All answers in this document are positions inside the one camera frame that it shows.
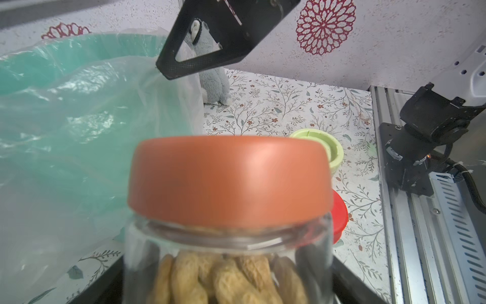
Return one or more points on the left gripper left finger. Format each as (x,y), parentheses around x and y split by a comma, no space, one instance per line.
(107,289)

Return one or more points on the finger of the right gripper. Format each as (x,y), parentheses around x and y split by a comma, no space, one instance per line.
(236,27)

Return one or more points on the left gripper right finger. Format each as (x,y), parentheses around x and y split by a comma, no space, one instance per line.
(349,288)

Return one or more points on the glass jar of peanuts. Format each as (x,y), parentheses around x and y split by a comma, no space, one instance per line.
(173,263)

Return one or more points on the brown jar lid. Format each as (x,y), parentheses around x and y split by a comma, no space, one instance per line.
(247,182)

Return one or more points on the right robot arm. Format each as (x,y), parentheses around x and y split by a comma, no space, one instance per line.
(435,117)

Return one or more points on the grey plush dog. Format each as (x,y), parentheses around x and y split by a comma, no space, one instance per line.
(214,82)

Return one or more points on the red lidded peanut jar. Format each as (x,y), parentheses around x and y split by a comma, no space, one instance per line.
(339,216)

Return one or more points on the green lidded peanut jar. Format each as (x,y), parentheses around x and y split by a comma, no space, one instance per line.
(333,148)

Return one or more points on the green trash bin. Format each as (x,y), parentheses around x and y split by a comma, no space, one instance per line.
(73,111)

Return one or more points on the aluminium rail frame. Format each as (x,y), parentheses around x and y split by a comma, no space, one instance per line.
(434,251)

